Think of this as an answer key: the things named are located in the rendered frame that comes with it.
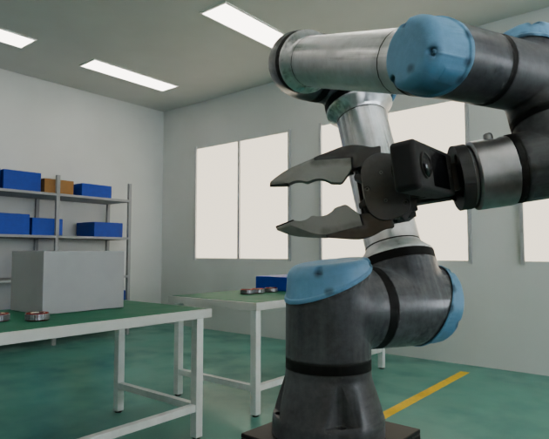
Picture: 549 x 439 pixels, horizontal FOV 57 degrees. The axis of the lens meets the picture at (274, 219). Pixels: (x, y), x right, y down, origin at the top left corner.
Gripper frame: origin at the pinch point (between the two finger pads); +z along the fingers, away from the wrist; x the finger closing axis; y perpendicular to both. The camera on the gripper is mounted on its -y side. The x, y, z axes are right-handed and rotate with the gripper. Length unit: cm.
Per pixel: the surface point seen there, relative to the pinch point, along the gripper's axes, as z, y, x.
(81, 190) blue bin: 300, 530, 133
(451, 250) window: -112, 468, -6
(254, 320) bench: 59, 282, -34
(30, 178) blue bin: 331, 475, 143
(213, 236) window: 169, 643, 62
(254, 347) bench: 61, 282, -51
